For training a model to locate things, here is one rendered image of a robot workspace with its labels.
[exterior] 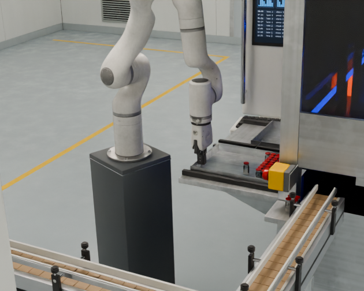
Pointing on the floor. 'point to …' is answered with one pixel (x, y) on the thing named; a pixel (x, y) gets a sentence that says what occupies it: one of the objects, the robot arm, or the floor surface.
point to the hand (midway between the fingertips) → (201, 159)
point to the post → (292, 88)
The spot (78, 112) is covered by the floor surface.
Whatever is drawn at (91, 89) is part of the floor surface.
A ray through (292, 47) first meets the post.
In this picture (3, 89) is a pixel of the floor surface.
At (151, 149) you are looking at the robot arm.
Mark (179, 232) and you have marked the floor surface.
